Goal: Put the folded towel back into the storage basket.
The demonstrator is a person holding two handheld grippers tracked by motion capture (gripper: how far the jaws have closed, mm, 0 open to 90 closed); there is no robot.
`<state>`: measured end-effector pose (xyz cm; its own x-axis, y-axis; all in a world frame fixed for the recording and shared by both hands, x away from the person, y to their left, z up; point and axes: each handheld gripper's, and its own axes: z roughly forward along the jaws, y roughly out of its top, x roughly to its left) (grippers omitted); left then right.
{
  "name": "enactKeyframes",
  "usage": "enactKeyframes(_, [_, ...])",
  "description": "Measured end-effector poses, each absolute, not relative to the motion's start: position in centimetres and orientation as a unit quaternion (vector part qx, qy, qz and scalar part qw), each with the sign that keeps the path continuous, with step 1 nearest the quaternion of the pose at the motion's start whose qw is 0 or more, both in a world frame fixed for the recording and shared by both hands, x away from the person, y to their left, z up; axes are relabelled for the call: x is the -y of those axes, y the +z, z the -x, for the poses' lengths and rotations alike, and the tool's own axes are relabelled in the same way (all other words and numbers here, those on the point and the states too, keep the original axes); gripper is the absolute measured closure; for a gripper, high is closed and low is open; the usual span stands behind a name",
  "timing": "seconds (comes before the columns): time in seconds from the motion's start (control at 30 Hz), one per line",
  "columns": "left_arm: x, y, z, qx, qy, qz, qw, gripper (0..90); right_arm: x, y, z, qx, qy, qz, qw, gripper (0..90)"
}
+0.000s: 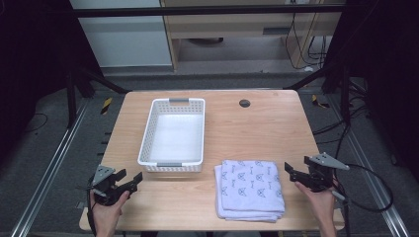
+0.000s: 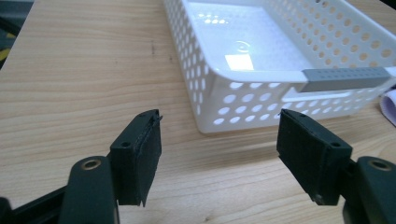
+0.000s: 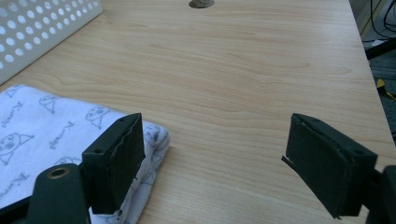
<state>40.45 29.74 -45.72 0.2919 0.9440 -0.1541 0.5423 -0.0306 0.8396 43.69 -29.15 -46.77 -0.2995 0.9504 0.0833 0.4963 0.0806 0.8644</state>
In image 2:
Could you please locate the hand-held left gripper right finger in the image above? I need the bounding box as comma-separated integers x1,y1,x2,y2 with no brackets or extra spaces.
276,108,354,206

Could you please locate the pale purple and white cloth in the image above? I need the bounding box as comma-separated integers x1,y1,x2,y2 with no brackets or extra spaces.
380,89,396,127

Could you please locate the white perforated plastic basket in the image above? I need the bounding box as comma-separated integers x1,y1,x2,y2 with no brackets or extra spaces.
162,0,396,134

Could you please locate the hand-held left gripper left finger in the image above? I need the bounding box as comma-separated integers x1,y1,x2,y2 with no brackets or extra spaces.
109,108,163,208

